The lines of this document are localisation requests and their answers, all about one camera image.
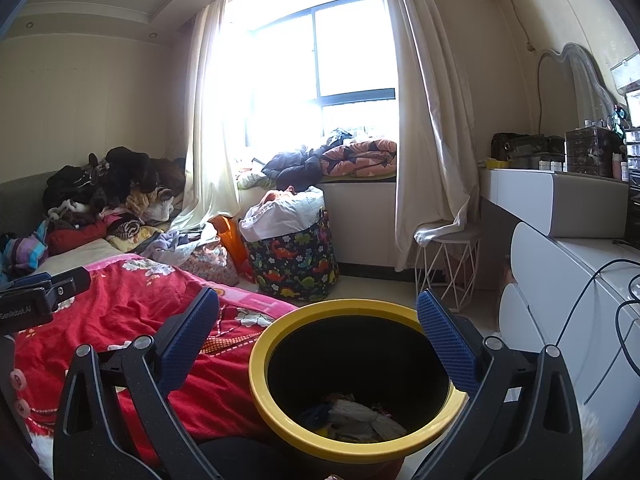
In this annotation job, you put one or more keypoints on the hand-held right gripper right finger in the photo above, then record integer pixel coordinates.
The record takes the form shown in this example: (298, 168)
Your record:
(445, 335)

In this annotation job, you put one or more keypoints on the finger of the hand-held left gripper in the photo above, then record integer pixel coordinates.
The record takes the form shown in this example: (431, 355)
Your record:
(27, 282)
(70, 282)

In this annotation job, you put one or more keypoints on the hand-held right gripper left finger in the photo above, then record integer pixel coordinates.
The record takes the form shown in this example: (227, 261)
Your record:
(190, 335)

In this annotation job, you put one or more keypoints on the yellow rimmed black bin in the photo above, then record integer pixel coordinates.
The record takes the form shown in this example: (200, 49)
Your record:
(270, 330)

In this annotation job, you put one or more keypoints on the white wrapper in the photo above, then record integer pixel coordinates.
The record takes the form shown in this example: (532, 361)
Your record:
(365, 420)

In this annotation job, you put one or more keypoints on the cream bed sheet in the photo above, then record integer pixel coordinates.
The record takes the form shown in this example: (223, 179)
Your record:
(85, 255)

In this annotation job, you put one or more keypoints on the purple striped cloth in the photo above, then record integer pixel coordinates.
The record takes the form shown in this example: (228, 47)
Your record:
(25, 250)

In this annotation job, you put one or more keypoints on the red floral blanket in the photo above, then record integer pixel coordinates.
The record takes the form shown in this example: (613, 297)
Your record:
(125, 300)

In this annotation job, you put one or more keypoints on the pink floral bag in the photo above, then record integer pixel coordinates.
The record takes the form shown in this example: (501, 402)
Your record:
(210, 265)

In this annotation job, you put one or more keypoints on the grey headboard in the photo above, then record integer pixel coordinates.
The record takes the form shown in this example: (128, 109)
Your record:
(25, 200)

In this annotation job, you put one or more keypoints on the pale lavender garment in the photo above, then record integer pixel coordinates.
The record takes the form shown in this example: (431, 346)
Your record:
(175, 245)

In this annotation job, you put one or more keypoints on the orange bag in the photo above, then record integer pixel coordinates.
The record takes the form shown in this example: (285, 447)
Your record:
(230, 240)

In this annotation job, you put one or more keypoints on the dinosaur print laundry basket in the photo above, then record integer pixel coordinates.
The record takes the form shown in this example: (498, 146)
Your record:
(290, 265)

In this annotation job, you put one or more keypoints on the white vanity dresser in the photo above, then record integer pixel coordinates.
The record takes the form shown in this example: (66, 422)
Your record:
(550, 270)

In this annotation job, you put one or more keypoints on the pile of dark clothes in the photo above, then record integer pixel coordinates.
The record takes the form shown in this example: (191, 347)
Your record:
(125, 170)

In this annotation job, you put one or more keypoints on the white cloth bundle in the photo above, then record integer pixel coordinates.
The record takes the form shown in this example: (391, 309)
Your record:
(285, 215)

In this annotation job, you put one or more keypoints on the cream curtain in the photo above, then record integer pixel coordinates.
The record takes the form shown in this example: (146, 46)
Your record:
(205, 160)
(430, 135)

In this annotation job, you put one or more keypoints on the yellow box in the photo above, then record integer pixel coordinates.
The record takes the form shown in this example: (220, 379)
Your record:
(492, 162)

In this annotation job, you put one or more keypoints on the white fluffy cloth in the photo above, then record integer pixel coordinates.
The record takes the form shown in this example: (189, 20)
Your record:
(595, 435)

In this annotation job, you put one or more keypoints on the dark puffer jacket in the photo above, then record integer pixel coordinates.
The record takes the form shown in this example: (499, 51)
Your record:
(295, 167)

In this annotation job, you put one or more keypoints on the black bag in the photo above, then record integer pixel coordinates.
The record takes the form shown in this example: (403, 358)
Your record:
(515, 145)

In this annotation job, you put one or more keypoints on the clear acrylic organizer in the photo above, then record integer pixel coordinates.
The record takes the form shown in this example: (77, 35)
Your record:
(590, 150)

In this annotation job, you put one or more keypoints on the black framed window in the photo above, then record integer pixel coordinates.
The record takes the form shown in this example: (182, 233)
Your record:
(350, 97)

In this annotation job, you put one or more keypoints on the wavy edged mirror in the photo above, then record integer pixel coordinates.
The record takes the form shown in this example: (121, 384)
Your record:
(585, 75)

